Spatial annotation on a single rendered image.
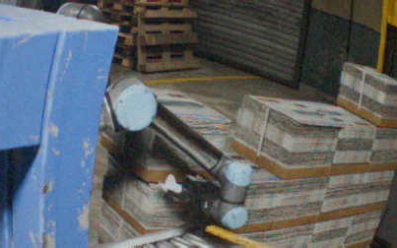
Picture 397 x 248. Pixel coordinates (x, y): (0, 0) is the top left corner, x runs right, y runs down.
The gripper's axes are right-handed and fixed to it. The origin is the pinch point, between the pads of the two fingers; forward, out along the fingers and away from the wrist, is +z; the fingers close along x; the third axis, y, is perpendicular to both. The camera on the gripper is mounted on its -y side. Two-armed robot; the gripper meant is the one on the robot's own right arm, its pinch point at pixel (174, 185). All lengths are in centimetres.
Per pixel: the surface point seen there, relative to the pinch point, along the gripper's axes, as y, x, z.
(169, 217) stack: -15.6, -6.0, 7.5
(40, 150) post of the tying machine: 59, 113, -138
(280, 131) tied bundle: 15, -54, 15
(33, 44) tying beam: 68, 116, -139
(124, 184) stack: -10.8, 2.8, 26.5
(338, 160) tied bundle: 5, -86, 5
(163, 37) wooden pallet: -41, -349, 571
